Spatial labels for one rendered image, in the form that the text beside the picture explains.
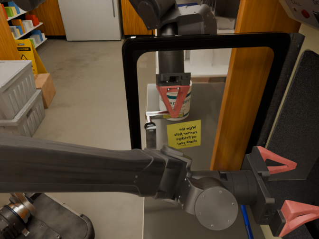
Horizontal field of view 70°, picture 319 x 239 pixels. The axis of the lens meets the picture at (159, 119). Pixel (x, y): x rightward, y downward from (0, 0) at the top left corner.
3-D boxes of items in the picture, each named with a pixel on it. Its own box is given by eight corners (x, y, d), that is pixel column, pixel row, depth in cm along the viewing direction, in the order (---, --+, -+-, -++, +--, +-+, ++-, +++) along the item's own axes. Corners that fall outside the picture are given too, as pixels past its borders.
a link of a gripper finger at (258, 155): (295, 144, 43) (245, 144, 43) (316, 173, 37) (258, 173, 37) (285, 169, 47) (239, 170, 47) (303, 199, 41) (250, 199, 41)
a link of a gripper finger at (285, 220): (316, 172, 37) (258, 173, 37) (345, 212, 31) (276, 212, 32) (302, 198, 41) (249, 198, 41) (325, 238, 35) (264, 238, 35)
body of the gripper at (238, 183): (255, 152, 42) (214, 152, 42) (279, 200, 33) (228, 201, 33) (248, 176, 45) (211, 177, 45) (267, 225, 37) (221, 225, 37)
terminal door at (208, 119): (244, 179, 64) (294, 32, 40) (135, 192, 61) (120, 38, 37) (243, 178, 64) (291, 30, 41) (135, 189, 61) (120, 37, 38)
